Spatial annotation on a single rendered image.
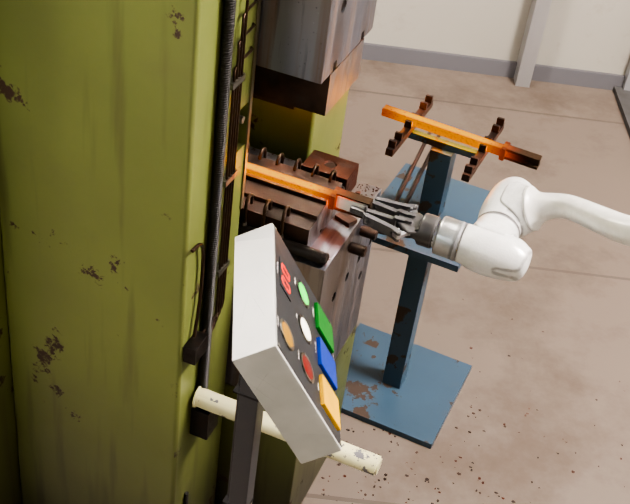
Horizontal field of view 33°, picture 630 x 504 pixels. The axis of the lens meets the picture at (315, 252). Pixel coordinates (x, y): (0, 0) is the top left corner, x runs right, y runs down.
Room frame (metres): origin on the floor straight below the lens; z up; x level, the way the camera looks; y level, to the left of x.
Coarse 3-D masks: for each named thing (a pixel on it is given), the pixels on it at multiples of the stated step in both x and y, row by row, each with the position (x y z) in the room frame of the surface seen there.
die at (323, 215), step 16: (256, 160) 2.16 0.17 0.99; (272, 160) 2.17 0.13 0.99; (256, 176) 2.08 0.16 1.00; (304, 176) 2.12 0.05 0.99; (320, 176) 2.13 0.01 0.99; (256, 192) 2.03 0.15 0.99; (272, 192) 2.04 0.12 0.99; (288, 192) 2.04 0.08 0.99; (304, 192) 2.04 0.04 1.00; (256, 208) 1.98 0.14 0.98; (272, 208) 1.99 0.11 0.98; (304, 208) 1.99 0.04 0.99; (320, 208) 2.00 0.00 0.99; (256, 224) 1.96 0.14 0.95; (288, 224) 1.94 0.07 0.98; (304, 224) 1.94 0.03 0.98; (320, 224) 2.00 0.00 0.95; (304, 240) 1.93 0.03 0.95
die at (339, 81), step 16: (352, 64) 2.06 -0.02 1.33; (256, 80) 1.97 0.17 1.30; (272, 80) 1.96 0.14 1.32; (288, 80) 1.95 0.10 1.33; (304, 80) 1.94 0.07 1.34; (336, 80) 1.97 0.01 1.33; (352, 80) 2.07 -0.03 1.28; (272, 96) 1.96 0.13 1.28; (288, 96) 1.95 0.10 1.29; (304, 96) 1.94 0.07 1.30; (320, 96) 1.93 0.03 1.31; (336, 96) 1.98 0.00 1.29; (320, 112) 1.93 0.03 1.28
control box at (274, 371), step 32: (256, 256) 1.54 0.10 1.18; (288, 256) 1.61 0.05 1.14; (256, 288) 1.45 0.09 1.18; (288, 288) 1.50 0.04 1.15; (256, 320) 1.37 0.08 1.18; (288, 320) 1.41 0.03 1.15; (256, 352) 1.29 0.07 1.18; (288, 352) 1.33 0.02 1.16; (256, 384) 1.29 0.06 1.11; (288, 384) 1.30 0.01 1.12; (288, 416) 1.30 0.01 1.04; (320, 416) 1.31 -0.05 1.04; (320, 448) 1.31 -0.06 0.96
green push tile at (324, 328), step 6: (318, 306) 1.60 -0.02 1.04; (318, 312) 1.58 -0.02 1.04; (318, 318) 1.56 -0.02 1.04; (324, 318) 1.59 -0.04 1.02; (318, 324) 1.54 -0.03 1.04; (324, 324) 1.57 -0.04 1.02; (330, 324) 1.61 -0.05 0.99; (318, 330) 1.54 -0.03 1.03; (324, 330) 1.55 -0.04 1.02; (330, 330) 1.59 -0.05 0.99; (324, 336) 1.54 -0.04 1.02; (330, 336) 1.57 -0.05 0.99; (324, 342) 1.54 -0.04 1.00; (330, 342) 1.55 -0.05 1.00; (330, 348) 1.54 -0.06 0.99
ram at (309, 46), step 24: (264, 0) 1.92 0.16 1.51; (288, 0) 1.90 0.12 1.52; (312, 0) 1.89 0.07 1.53; (336, 0) 1.90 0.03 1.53; (360, 0) 2.05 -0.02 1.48; (264, 24) 1.92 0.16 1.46; (288, 24) 1.90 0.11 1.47; (312, 24) 1.89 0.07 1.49; (336, 24) 1.92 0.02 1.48; (360, 24) 2.07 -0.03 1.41; (264, 48) 1.91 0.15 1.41; (288, 48) 1.90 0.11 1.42; (312, 48) 1.88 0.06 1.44; (336, 48) 1.94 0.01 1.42; (288, 72) 1.90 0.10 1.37; (312, 72) 1.88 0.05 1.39
